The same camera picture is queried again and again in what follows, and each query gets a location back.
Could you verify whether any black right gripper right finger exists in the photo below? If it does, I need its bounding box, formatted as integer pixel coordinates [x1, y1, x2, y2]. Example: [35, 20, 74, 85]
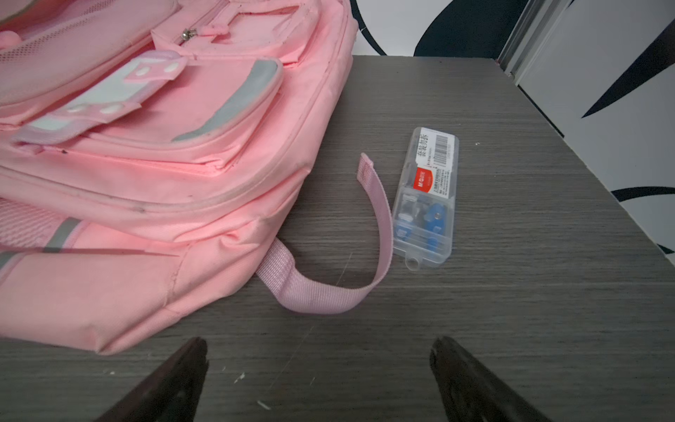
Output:
[429, 337, 549, 422]

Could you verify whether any pink student backpack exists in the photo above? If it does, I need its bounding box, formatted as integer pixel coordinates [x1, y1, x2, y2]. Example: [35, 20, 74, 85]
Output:
[1, 1, 372, 354]

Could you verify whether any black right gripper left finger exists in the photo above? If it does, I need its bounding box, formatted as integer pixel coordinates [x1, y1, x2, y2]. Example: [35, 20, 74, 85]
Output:
[97, 337, 209, 422]

